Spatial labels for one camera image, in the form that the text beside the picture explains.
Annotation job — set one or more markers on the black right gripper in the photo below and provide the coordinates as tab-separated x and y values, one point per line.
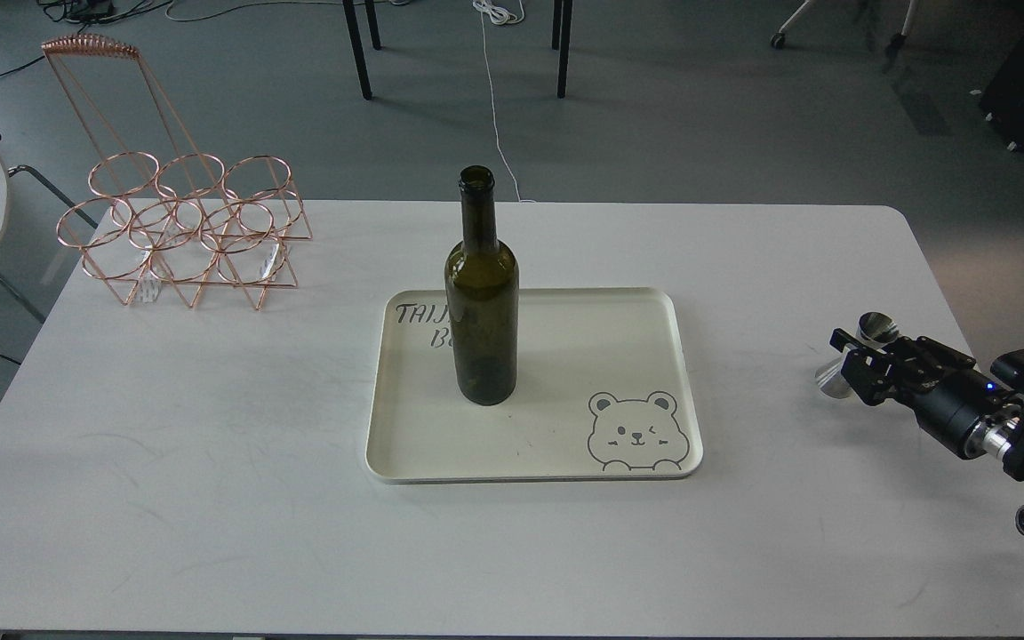
952	401

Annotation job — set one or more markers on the steel double jigger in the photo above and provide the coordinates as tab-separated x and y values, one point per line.
874	330

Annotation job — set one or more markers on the dark green wine bottle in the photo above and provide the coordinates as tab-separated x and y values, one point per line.
481	280

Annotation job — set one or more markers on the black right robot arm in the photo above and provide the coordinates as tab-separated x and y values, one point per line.
1005	440

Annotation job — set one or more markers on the cream bear print tray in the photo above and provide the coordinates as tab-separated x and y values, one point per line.
602	392

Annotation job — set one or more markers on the copper wire bottle rack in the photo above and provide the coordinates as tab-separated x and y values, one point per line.
180	219

